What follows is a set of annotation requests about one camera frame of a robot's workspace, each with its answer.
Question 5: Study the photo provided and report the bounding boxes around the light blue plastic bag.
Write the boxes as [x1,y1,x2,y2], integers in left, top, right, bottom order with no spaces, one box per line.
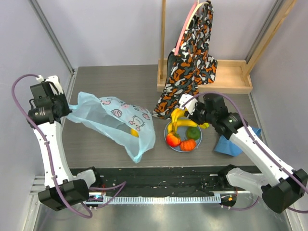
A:
[66,92,156,163]

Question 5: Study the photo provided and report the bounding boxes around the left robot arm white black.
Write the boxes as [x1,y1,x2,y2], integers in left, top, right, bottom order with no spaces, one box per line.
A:
[28,76,103,211]

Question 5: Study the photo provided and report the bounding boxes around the yellow fake mango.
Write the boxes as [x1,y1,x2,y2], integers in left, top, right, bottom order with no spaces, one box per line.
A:
[130,128,139,137]

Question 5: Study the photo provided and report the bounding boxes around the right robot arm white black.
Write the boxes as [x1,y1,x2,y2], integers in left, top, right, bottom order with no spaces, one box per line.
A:
[180,92,308,214]

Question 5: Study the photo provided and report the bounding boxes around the red fake tomato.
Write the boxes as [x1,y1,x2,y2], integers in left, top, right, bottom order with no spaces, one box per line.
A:
[166,132,181,147]

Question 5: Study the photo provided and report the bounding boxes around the wooden rack frame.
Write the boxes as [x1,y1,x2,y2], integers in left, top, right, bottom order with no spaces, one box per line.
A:
[156,0,298,94]

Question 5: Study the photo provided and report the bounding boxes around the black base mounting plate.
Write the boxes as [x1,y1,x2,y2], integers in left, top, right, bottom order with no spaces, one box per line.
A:
[69,166,276,193]

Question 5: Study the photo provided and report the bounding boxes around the camouflage patterned fabric bag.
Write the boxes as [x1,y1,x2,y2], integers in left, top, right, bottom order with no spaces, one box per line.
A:
[152,0,218,119]

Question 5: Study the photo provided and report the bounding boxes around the purple cable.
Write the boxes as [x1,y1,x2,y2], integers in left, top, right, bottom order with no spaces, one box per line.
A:
[11,74,127,219]
[181,91,308,214]

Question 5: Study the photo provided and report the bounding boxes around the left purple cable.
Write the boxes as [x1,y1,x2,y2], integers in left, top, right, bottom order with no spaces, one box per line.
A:
[11,74,127,219]

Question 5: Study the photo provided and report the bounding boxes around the green fake lime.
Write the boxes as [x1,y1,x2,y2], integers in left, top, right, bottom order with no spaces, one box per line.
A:
[186,127,201,141]

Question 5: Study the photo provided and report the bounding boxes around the pink cream hanger hoop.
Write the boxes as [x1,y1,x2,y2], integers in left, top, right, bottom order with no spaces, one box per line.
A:
[174,0,209,55]

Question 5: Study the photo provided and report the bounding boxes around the white slotted cable duct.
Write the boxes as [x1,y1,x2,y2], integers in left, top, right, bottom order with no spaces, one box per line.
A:
[89,194,221,205]

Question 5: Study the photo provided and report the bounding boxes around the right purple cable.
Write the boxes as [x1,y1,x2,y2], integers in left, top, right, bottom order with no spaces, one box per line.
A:
[181,91,308,214]

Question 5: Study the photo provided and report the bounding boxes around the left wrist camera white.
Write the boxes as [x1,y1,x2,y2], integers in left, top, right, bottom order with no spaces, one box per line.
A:
[36,75,64,95]

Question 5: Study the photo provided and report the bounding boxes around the orange fake pumpkin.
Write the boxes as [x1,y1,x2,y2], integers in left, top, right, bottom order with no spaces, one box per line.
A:
[180,139,197,152]

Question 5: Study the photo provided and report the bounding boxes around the blue round plate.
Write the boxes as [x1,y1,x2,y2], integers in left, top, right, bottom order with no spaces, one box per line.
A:
[164,119,202,153]

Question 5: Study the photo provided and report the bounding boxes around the blue cloth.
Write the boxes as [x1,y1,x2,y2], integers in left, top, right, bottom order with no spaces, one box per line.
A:
[214,127,261,160]

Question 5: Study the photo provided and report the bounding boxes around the yellow fake banana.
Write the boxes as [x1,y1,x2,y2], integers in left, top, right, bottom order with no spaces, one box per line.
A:
[167,119,209,133]
[171,108,187,132]

